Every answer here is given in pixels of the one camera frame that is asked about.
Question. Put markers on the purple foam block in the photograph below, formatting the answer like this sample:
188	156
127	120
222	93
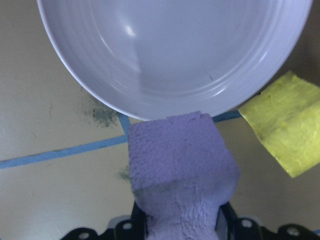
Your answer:
180	155

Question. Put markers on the yellow foam block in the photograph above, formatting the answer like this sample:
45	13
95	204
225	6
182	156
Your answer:
287	125

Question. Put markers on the purple round plate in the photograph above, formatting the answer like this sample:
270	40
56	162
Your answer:
175	50

